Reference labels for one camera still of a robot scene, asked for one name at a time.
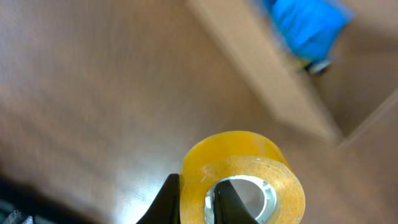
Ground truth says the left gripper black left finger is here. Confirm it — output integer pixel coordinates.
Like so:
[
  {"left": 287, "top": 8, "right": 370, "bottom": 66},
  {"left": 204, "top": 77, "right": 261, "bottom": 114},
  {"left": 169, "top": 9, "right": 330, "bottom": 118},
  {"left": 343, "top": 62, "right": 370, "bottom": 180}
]
[{"left": 137, "top": 174, "right": 181, "bottom": 224}]

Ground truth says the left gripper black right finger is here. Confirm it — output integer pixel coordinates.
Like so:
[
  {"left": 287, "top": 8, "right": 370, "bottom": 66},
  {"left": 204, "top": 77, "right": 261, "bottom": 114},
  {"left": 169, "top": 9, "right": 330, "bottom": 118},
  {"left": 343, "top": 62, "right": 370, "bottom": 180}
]
[{"left": 213, "top": 180, "right": 257, "bottom": 224}]

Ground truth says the yellow adhesive tape roll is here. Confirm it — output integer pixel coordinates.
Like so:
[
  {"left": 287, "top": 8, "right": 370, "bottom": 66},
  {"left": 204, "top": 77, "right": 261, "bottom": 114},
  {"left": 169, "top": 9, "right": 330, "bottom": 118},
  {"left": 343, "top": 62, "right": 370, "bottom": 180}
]
[{"left": 180, "top": 131, "right": 305, "bottom": 223}]

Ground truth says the black whiteboard marker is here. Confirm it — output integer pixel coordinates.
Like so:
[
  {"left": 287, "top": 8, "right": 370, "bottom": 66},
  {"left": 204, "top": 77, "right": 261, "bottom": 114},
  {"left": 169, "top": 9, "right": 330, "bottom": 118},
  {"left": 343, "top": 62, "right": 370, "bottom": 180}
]
[{"left": 304, "top": 59, "right": 331, "bottom": 75}]

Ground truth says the blue plastic holder block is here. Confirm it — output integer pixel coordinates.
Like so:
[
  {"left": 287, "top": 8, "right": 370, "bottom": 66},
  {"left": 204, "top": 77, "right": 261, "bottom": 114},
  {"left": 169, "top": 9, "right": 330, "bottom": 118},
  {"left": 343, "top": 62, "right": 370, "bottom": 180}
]
[{"left": 261, "top": 0, "right": 354, "bottom": 62}]

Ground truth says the open cardboard box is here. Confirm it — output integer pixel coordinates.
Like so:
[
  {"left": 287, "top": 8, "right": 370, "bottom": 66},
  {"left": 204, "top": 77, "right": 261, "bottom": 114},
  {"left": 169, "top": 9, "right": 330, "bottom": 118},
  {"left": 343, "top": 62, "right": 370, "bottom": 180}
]
[{"left": 186, "top": 1, "right": 397, "bottom": 147}]

